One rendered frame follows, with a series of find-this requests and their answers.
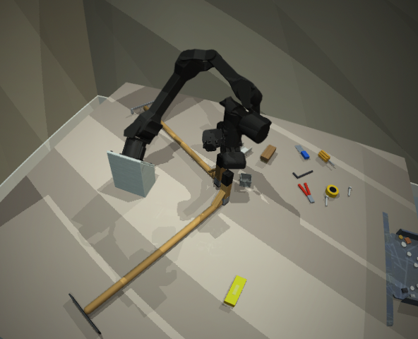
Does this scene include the red-handled pliers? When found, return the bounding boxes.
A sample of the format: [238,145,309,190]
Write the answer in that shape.
[298,183,315,203]

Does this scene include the long wooden-handled rake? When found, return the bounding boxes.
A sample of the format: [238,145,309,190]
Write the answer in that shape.
[131,100,226,188]

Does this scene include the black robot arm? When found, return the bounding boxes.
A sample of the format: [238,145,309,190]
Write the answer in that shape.
[119,49,272,161]

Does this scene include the long wooden scraper with black blade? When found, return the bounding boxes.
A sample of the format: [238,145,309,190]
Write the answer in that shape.
[69,169,234,334]

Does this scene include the yellow ribbed screwdriver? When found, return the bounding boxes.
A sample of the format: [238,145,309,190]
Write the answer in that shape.
[318,150,334,165]

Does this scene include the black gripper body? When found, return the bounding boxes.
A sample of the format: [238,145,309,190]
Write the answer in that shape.
[217,121,246,170]

